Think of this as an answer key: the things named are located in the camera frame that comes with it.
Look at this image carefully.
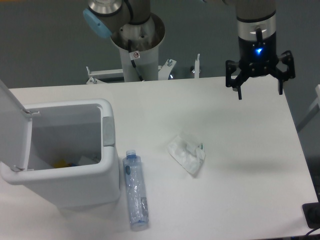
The white plastic trash can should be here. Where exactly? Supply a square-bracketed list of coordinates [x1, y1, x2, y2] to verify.
[0, 99, 120, 208]

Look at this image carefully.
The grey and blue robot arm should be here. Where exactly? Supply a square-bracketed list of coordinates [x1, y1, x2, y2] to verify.
[83, 0, 296, 94]

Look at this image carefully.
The white trash can lid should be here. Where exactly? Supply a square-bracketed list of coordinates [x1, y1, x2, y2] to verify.
[0, 82, 40, 172]

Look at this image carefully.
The clear plastic water bottle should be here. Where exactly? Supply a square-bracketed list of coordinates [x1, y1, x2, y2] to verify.
[122, 149, 149, 232]

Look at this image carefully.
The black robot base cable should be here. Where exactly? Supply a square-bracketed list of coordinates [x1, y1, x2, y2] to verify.
[127, 39, 145, 82]

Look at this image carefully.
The white frame at right edge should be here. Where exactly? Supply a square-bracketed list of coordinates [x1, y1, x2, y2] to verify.
[296, 84, 320, 133]

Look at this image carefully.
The white metal mounting frame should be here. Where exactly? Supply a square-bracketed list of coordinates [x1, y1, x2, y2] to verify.
[86, 53, 201, 85]

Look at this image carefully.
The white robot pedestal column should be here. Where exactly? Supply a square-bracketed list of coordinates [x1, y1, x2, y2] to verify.
[111, 13, 165, 82]

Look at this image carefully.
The black device at table edge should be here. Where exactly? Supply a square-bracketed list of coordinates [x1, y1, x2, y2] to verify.
[302, 202, 320, 229]

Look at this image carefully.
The yellow trash in can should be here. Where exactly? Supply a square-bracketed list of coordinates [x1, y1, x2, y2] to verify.
[53, 159, 78, 169]

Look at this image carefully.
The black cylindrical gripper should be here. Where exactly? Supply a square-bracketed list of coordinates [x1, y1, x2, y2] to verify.
[225, 35, 296, 100]

